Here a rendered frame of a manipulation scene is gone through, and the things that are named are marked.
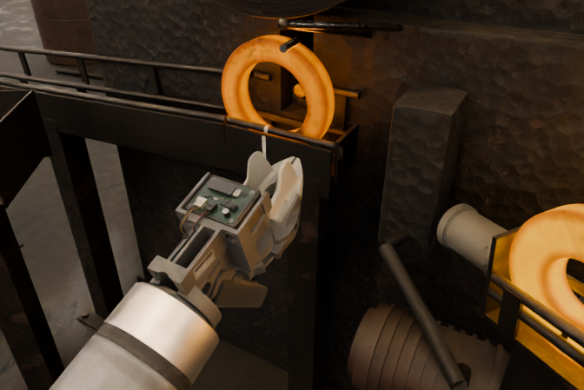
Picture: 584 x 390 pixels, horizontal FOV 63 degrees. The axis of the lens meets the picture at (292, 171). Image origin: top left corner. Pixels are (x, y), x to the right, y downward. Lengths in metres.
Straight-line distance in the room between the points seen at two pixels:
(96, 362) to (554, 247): 0.41
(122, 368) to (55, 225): 1.53
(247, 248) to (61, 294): 1.21
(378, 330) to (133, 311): 0.36
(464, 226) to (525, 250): 0.08
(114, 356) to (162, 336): 0.04
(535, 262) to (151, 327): 0.37
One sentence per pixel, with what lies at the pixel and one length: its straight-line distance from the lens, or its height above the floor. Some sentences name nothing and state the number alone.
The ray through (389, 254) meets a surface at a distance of 0.68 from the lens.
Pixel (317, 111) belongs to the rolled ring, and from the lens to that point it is 0.70.
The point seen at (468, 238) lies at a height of 0.68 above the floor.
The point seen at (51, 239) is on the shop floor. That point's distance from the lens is 1.84.
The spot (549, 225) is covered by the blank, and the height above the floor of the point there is 0.75.
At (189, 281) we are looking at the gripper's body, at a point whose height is 0.75.
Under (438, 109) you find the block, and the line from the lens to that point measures 0.62.
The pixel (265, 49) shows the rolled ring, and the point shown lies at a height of 0.83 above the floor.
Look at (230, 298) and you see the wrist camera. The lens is 0.48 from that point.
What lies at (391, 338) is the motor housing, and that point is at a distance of 0.67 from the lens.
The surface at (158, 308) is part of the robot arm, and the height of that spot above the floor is 0.75.
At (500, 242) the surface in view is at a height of 0.71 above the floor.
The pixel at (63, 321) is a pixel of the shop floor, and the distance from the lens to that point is 1.52.
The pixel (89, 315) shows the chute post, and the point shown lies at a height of 0.01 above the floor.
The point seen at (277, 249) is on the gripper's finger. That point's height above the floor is 0.72.
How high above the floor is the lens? 1.03
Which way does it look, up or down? 31 degrees down
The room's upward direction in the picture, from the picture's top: straight up
